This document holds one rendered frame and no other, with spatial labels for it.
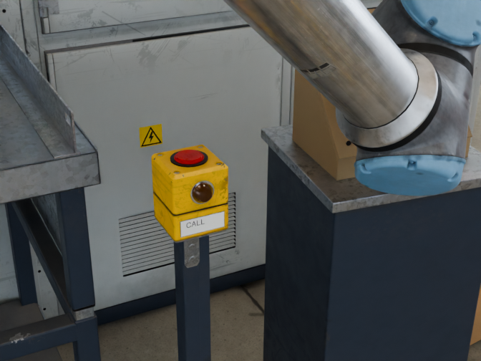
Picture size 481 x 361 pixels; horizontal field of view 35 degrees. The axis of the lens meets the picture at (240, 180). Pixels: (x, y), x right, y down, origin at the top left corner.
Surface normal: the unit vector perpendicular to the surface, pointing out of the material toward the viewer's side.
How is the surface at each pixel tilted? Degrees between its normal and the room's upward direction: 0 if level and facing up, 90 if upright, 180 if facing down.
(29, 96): 0
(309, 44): 120
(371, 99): 115
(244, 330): 0
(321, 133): 90
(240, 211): 90
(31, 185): 90
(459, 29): 43
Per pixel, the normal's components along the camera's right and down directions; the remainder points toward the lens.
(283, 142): 0.00, -0.89
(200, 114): 0.45, 0.41
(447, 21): 0.29, -0.37
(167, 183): -0.89, 0.20
